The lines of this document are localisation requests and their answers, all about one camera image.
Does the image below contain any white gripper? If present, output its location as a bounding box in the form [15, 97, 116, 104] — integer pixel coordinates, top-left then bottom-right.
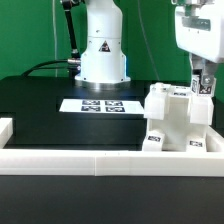
[174, 0, 224, 87]

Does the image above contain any white chair seat part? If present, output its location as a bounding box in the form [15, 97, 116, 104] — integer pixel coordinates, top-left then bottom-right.
[146, 94, 207, 152]

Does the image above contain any white short tagged block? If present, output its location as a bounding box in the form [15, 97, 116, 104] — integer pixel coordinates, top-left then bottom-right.
[142, 130, 165, 152]

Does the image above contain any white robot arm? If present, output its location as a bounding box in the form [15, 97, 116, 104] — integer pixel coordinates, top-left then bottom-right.
[75, 0, 224, 89]

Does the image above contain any white tagged flat board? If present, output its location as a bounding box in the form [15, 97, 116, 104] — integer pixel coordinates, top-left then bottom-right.
[59, 99, 144, 114]

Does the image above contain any black cable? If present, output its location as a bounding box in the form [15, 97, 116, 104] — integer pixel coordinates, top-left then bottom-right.
[21, 59, 81, 78]

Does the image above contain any white fence frame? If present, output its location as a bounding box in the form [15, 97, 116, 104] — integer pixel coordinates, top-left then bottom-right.
[0, 118, 224, 177]

